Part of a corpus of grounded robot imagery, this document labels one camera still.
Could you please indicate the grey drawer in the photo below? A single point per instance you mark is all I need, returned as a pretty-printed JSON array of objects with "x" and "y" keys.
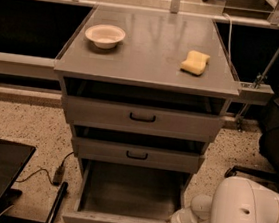
[
  {"x": 143, "y": 150},
  {"x": 115, "y": 193},
  {"x": 140, "y": 109}
]

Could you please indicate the grey top drawer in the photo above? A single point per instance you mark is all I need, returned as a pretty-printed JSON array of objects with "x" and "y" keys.
[{"x": 140, "y": 109}]

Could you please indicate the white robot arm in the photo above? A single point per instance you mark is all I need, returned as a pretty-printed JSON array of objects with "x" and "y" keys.
[{"x": 236, "y": 200}]

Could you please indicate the grey middle drawer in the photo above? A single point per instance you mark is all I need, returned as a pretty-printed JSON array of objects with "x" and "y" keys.
[{"x": 143, "y": 150}]

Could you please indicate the black power adapter with cable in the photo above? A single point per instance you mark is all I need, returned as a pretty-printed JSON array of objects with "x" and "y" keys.
[{"x": 56, "y": 180}]

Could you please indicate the yellow sponge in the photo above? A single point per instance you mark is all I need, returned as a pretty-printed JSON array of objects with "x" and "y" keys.
[{"x": 195, "y": 62}]

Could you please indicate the white bowl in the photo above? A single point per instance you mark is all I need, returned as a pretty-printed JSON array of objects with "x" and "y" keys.
[{"x": 105, "y": 36}]

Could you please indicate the grey drawer cabinet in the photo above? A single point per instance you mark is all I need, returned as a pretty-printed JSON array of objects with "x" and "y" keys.
[{"x": 151, "y": 54}]

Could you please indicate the black tube on floor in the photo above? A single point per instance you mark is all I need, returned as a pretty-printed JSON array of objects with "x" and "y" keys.
[{"x": 58, "y": 201}]

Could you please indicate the grey bottom drawer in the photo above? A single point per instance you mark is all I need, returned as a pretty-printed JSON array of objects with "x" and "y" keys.
[{"x": 115, "y": 193}]

